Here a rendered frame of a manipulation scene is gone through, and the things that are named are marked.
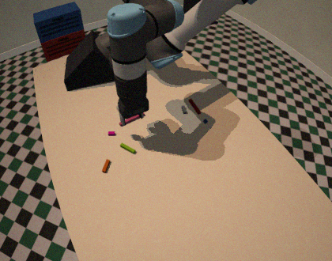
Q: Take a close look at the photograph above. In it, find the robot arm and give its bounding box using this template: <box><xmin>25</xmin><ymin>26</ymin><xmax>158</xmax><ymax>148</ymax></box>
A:
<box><xmin>95</xmin><ymin>0</ymin><xmax>257</xmax><ymax>70</ymax></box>

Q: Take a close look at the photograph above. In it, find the orange rod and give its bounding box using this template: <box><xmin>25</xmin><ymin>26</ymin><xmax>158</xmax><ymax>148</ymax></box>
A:
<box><xmin>102</xmin><ymin>159</ymin><xmax>110</xmax><ymax>173</ymax></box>

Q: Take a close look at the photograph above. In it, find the pink rod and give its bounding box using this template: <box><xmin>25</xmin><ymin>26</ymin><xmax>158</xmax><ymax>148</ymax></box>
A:
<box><xmin>119</xmin><ymin>115</ymin><xmax>140</xmax><ymax>126</ymax></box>

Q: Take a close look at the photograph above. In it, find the lime green rod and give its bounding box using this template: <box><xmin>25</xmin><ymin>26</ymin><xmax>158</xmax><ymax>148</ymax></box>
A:
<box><xmin>120</xmin><ymin>143</ymin><xmax>136</xmax><ymax>154</ymax></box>

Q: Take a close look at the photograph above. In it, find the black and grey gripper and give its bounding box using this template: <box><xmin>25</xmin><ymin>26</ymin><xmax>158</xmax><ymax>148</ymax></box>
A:
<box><xmin>109</xmin><ymin>54</ymin><xmax>149</xmax><ymax>126</ymax></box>

